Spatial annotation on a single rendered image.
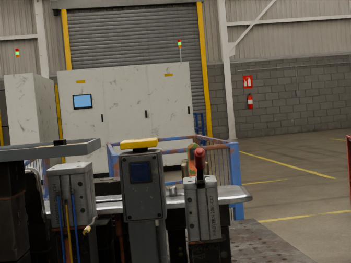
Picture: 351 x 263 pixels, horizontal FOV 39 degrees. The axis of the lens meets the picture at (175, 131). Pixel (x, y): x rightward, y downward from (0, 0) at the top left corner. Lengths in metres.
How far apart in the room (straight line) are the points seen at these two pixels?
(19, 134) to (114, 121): 1.68
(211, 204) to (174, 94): 8.27
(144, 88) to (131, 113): 0.51
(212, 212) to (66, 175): 0.29
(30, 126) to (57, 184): 8.17
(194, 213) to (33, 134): 8.23
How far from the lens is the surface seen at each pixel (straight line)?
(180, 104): 9.24
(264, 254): 1.71
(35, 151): 0.80
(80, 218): 1.00
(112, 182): 1.33
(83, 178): 0.99
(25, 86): 9.17
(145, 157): 0.81
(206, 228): 0.99
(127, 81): 9.14
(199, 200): 0.98
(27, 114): 9.16
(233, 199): 1.10
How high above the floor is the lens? 1.21
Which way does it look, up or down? 3 degrees down
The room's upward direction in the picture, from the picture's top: 5 degrees counter-clockwise
